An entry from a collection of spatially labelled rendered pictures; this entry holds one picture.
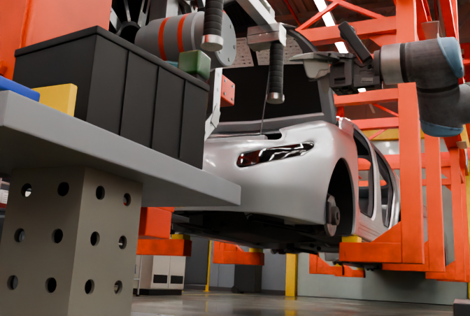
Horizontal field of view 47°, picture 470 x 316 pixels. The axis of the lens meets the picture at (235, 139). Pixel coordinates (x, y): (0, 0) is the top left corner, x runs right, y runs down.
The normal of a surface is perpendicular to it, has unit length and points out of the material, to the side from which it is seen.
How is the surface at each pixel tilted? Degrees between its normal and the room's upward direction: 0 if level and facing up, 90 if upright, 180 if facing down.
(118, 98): 90
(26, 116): 90
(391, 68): 124
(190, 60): 90
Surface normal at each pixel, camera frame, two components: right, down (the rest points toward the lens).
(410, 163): -0.43, -0.25
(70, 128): 0.91, -0.06
